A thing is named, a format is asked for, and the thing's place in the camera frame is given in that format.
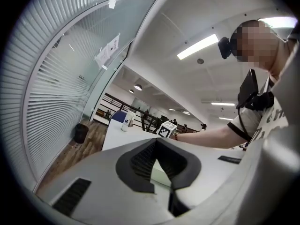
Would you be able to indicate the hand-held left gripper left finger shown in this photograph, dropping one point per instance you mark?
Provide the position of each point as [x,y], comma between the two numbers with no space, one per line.
[105,184]

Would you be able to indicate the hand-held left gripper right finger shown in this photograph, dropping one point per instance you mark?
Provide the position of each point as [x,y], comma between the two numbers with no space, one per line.
[204,167]

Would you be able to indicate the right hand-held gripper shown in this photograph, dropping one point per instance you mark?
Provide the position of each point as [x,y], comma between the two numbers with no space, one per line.
[166,130]

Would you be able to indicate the person's right forearm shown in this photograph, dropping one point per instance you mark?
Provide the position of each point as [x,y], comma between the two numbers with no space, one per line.
[211,137]

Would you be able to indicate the white paper cup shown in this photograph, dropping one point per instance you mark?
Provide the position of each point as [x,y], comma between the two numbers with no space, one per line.
[127,122]

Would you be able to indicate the black metal railing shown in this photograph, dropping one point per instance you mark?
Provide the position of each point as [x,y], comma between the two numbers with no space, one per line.
[131,109]

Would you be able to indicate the large black pendant lamp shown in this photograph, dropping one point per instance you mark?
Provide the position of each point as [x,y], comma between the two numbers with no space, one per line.
[138,87]

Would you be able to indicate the blue chair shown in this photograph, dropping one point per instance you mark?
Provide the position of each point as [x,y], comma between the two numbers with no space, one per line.
[116,117]

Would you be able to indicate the small black pendant lamp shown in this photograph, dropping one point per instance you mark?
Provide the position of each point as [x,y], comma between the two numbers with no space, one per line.
[131,91]

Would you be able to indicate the black trash bin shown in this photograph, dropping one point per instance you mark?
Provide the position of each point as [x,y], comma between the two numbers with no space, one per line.
[80,133]

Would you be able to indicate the round smoke detector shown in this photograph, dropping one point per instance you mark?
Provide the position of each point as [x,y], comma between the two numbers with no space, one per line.
[200,61]

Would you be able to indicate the person's white printed shirt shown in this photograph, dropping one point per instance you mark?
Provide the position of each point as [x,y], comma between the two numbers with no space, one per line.
[269,121]

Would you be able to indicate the long ceiling light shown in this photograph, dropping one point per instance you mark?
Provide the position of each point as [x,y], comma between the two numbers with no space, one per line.
[198,46]

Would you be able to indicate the white paper notice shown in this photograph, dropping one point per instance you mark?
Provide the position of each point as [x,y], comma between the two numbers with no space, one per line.
[107,51]

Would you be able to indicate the person's head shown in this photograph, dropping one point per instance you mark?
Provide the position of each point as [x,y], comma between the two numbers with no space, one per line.
[255,43]

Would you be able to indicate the black chest mount device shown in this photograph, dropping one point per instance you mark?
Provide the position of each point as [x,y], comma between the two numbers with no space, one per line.
[249,90]

